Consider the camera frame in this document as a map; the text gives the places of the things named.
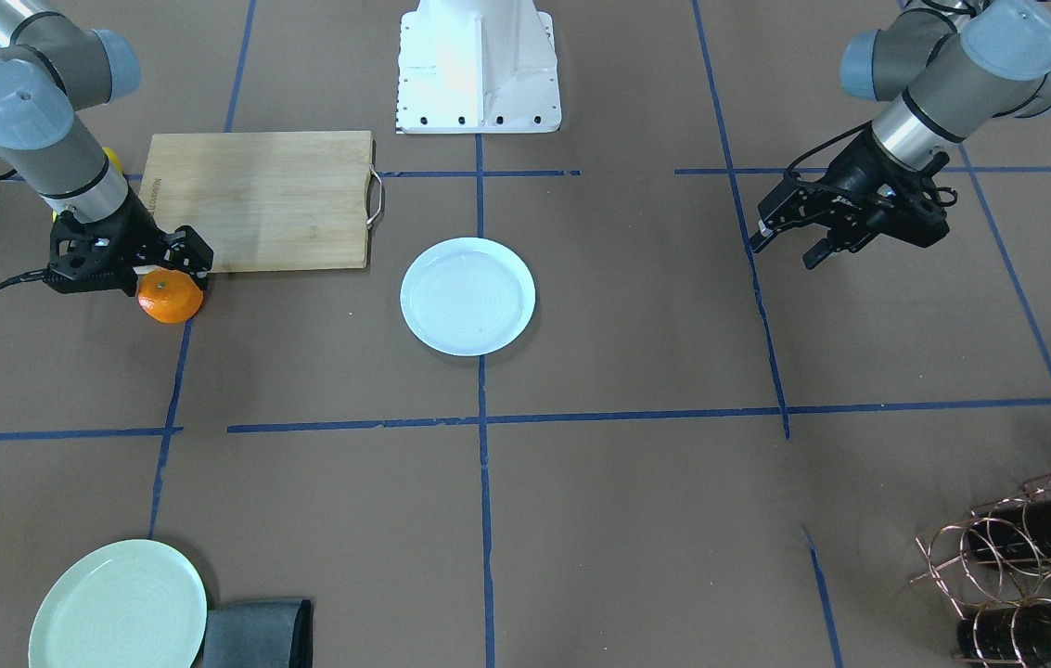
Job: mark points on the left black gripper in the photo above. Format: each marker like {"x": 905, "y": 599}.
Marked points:
{"x": 857, "y": 174}

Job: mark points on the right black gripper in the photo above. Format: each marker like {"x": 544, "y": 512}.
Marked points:
{"x": 129, "y": 227}

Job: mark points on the orange fruit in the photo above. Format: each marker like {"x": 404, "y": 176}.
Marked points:
{"x": 168, "y": 297}

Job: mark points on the light blue plate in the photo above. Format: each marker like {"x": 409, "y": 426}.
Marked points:
{"x": 468, "y": 297}

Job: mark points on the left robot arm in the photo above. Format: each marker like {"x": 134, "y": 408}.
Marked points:
{"x": 943, "y": 69}

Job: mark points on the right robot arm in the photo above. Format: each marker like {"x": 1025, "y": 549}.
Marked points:
{"x": 50, "y": 70}

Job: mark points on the light green plate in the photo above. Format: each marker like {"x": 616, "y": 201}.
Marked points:
{"x": 133, "y": 603}

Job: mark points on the bamboo cutting board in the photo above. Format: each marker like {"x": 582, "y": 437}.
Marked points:
{"x": 268, "y": 201}

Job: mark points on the upper yellow lemon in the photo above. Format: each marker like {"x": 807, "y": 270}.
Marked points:
{"x": 114, "y": 160}

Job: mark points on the folded grey cloth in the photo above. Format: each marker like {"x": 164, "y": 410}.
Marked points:
{"x": 261, "y": 633}

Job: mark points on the dark wine bottle lower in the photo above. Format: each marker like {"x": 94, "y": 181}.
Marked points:
{"x": 1014, "y": 634}

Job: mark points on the right wrist camera with cable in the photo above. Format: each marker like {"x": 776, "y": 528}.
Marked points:
{"x": 58, "y": 275}

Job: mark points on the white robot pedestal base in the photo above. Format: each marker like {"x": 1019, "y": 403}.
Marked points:
{"x": 487, "y": 67}

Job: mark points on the copper wire bottle rack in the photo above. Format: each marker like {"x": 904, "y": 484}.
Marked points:
{"x": 994, "y": 568}

